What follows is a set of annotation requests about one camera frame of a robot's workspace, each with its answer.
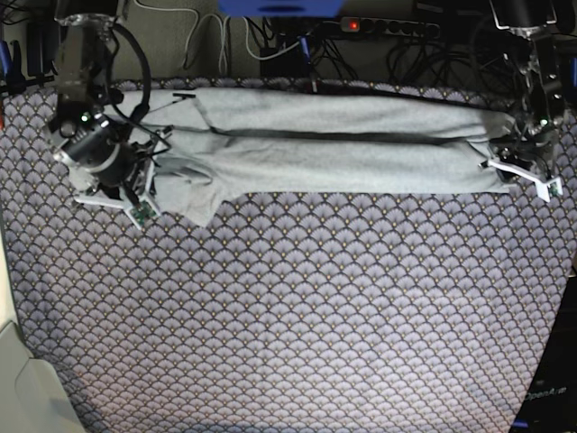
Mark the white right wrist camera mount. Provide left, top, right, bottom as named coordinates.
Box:
left=73, top=126, right=172, bottom=230

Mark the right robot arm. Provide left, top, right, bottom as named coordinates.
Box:
left=46, top=1, right=153, bottom=204

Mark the beige plastic furniture corner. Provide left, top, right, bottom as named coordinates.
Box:
left=0, top=225, right=87, bottom=433

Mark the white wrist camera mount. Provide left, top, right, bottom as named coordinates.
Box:
left=73, top=126, right=172, bottom=230
left=479, top=158, right=563, bottom=203

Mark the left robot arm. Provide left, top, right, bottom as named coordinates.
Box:
left=481, top=1, right=571, bottom=186

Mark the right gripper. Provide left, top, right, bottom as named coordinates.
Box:
left=52, top=119, right=143, bottom=193

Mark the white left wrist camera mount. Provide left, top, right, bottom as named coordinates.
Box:
left=479, top=158, right=563, bottom=203

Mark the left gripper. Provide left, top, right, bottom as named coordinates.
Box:
left=489, top=111, right=559, bottom=179

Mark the black power strip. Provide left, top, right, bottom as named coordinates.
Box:
left=340, top=17, right=441, bottom=39

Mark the white cable on floor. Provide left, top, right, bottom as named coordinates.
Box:
left=134, top=0, right=231, bottom=73

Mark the blue box overhead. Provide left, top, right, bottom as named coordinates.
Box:
left=218, top=0, right=344, bottom=17

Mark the fan-patterned grey tablecloth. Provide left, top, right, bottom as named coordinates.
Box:
left=1, top=90, right=576, bottom=432

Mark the black box OpenArm label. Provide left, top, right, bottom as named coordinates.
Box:
left=510, top=275, right=576, bottom=432

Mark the light grey T-shirt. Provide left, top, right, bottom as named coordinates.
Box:
left=142, top=88, right=514, bottom=226

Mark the black power adapter box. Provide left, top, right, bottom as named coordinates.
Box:
left=260, top=47, right=310, bottom=78

